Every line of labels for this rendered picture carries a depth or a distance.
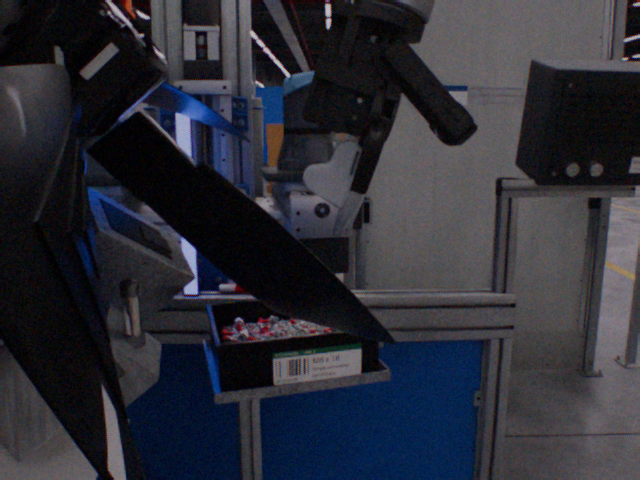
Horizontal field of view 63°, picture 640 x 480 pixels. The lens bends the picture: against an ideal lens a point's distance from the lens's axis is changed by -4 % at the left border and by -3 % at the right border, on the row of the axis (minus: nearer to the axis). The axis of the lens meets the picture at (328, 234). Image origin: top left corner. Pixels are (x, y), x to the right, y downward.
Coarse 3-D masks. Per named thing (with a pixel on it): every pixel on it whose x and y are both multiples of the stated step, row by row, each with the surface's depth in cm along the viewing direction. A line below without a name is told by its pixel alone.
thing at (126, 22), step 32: (0, 0) 35; (32, 0) 34; (64, 0) 34; (96, 0) 40; (0, 32) 34; (32, 32) 34; (64, 32) 34; (96, 32) 35; (128, 32) 42; (0, 64) 34; (32, 64) 34; (64, 64) 35; (128, 64) 37; (160, 64) 40; (96, 96) 37; (128, 96) 39; (96, 128) 40
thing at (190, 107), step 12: (168, 84) 54; (156, 96) 60; (168, 96) 59; (180, 96) 58; (168, 108) 70; (180, 108) 66; (192, 108) 64; (204, 108) 62; (204, 120) 71; (216, 120) 67; (228, 132) 73; (240, 132) 70
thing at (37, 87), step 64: (0, 128) 14; (64, 128) 23; (0, 192) 13; (64, 192) 19; (0, 256) 12; (64, 256) 16; (0, 320) 11; (64, 320) 15; (64, 384) 13; (128, 448) 19
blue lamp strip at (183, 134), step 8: (184, 120) 84; (176, 128) 84; (184, 128) 84; (184, 136) 84; (184, 144) 84; (184, 240) 87; (184, 248) 88; (192, 248) 88; (192, 256) 88; (192, 264) 88; (184, 288) 89; (192, 288) 89
